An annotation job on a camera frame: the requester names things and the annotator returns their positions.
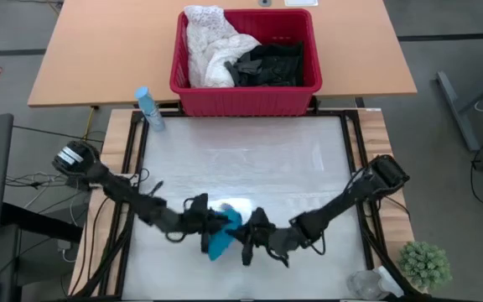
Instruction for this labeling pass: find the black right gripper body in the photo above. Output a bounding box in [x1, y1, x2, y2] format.
[241, 206, 277, 267]

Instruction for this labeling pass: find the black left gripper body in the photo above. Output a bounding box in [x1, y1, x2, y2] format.
[182, 192, 220, 255]

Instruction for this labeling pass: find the blue garment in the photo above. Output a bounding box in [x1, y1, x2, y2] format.
[206, 203, 243, 262]

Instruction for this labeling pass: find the red plastic laundry basket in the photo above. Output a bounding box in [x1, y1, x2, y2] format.
[169, 8, 324, 117]

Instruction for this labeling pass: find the spray bottle with blue cap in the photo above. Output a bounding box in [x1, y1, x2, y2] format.
[134, 86, 167, 133]

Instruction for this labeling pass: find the clear plastic cup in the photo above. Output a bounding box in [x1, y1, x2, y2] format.
[345, 266, 405, 301]

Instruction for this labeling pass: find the white power adapter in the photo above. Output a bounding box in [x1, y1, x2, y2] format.
[56, 238, 77, 263]

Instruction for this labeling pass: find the black garment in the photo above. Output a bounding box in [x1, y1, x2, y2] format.
[224, 40, 305, 88]

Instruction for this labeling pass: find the black side table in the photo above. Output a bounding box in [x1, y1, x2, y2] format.
[0, 203, 84, 302]

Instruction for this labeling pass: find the white lace garment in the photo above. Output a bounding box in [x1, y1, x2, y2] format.
[183, 4, 262, 89]

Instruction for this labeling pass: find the small green potted plant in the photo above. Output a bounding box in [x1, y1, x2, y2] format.
[398, 241, 453, 293]

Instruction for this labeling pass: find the tan wooden desk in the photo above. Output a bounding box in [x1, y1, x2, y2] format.
[27, 0, 418, 108]

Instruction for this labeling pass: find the grey metal desk leg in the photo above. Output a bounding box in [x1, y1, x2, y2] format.
[436, 70, 483, 152]

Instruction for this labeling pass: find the black metal table frame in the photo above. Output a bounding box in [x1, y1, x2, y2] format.
[69, 107, 431, 302]

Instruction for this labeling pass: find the yellow cable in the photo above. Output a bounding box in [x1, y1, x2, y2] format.
[82, 107, 96, 143]

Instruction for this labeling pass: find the thin black floor cable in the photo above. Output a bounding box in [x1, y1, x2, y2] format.
[13, 124, 105, 143]

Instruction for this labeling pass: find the tangled cable bundle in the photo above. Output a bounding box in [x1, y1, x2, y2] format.
[5, 169, 96, 211]

